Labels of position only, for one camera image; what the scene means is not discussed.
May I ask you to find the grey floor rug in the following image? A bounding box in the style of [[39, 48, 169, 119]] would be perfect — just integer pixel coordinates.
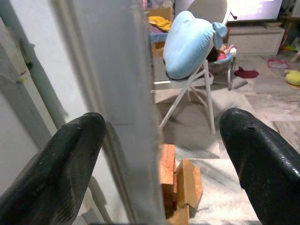
[[152, 92, 279, 159]]

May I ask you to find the white folding chair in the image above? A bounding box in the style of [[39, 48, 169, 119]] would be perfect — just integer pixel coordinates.
[[153, 0, 235, 135]]

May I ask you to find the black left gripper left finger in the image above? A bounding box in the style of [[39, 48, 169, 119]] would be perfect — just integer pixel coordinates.
[[0, 112, 106, 225]]

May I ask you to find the white television cabinet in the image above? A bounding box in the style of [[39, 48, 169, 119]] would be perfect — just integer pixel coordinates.
[[226, 24, 285, 57]]

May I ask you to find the grey fridge door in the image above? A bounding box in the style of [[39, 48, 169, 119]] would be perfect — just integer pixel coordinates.
[[52, 0, 166, 225]]

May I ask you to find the yellow soft toy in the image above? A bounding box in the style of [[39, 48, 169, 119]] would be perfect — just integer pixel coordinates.
[[285, 69, 300, 85]]

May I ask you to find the dark red cloth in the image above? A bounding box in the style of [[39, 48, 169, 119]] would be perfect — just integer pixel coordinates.
[[234, 66, 260, 78]]

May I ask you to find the yellow cloth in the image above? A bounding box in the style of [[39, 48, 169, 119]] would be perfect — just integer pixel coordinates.
[[149, 15, 173, 32]]

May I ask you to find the brown cardboard piece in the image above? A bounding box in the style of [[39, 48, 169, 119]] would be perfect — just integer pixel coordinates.
[[175, 158, 203, 209]]

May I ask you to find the pink transparent bag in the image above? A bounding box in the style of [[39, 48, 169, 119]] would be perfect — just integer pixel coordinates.
[[268, 58, 289, 70]]

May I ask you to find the small brown cardboard box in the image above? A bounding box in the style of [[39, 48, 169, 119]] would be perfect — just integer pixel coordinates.
[[151, 41, 166, 59]]

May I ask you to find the grey baby bouncer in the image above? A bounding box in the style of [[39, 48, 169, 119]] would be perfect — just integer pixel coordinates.
[[207, 43, 237, 91]]

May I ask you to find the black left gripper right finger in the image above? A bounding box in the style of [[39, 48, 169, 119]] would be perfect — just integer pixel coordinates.
[[219, 107, 300, 225]]

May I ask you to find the grey small fridge body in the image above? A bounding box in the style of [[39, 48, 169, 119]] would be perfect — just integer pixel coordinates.
[[0, 0, 111, 225]]

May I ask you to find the light blue pillow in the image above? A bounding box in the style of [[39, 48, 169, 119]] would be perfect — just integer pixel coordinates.
[[163, 10, 228, 80]]

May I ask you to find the flat screen television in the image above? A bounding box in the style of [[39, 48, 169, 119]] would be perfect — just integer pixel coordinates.
[[227, 0, 284, 23]]

